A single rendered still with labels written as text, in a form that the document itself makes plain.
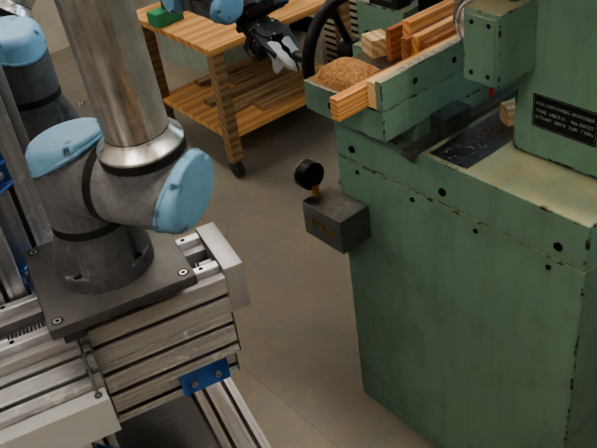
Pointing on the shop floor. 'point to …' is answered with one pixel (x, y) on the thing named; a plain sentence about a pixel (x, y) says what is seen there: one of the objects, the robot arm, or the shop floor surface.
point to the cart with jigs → (298, 10)
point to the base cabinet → (470, 325)
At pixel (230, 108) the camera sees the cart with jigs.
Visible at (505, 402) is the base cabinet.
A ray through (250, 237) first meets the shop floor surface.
